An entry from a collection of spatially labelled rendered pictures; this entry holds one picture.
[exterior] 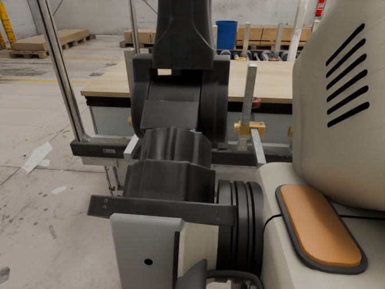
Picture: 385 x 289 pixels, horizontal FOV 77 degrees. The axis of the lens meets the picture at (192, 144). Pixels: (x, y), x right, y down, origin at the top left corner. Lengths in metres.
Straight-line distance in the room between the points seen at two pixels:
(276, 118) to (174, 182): 1.21
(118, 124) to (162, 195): 1.30
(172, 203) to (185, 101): 0.11
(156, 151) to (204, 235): 0.08
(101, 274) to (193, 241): 1.47
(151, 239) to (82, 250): 1.59
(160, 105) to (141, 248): 0.13
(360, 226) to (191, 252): 0.11
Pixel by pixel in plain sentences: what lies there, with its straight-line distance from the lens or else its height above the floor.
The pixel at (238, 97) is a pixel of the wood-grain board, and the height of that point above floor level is 0.89.
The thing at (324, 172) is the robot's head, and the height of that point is 1.26.
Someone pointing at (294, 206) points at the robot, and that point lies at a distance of 0.18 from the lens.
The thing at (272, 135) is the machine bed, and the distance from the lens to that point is 1.43.
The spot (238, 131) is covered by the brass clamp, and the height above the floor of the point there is 0.81.
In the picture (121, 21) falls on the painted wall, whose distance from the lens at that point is 8.73.
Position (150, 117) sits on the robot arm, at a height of 1.25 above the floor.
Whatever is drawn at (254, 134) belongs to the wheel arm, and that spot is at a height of 0.83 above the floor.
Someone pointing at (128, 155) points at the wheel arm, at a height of 0.83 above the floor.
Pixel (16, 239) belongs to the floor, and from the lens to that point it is 2.02.
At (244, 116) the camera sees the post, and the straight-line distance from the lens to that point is 1.10.
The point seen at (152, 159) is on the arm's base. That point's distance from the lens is 0.22.
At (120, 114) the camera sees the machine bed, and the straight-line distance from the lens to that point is 1.45.
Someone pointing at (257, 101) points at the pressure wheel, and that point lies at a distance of 1.21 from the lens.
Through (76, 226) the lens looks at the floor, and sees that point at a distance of 1.91.
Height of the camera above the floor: 1.35
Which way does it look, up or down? 33 degrees down
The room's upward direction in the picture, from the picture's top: straight up
